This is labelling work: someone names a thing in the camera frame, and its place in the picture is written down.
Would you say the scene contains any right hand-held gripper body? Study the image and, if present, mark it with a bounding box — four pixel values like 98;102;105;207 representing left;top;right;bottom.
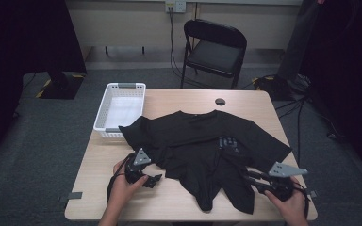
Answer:
257;161;309;202

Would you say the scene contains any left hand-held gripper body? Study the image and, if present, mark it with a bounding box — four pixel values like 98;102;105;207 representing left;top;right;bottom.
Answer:
124;148;152;186

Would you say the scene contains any black t-shirt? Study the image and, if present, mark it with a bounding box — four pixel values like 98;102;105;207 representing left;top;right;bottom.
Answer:
118;109;293;216

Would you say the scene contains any person's left hand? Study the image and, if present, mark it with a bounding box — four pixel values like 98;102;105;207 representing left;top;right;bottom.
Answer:
107;159;150;208

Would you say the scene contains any person's right hand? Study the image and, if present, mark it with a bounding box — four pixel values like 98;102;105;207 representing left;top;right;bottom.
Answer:
265;177;309;218

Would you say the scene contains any white plastic basket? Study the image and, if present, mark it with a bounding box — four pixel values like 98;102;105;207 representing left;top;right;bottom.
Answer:
92;82;147;139

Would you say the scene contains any black floor base yellow tape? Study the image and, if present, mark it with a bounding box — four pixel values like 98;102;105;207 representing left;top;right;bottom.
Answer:
252;74;296;102

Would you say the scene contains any black stand base yellow tape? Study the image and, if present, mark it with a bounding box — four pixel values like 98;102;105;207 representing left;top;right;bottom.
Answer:
36;71;87;101

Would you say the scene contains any dark curtain with grey edge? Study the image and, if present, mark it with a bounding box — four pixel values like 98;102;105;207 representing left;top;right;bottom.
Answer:
276;0;362;189

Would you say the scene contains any black folding chair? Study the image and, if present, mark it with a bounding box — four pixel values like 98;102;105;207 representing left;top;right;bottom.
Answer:
179;19;248;90

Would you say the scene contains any black curtain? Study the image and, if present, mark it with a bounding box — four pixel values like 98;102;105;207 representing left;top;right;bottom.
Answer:
0;0;88;167

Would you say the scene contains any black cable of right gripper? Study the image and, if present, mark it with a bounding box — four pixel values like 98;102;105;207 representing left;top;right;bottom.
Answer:
292;182;311;218

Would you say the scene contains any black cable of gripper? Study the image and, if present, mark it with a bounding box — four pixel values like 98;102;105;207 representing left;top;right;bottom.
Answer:
292;182;311;218
106;153;137;203

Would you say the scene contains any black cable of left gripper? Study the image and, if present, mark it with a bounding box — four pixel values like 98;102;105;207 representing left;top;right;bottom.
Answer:
106;153;137;203

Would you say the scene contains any black floor cable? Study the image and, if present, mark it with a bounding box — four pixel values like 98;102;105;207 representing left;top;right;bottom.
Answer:
274;95;310;167

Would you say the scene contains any black cable from wall socket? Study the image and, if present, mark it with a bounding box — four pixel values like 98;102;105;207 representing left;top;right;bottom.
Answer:
168;7;208;89

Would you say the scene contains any white wall socket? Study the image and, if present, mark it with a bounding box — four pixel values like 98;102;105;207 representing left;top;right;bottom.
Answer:
165;0;187;14

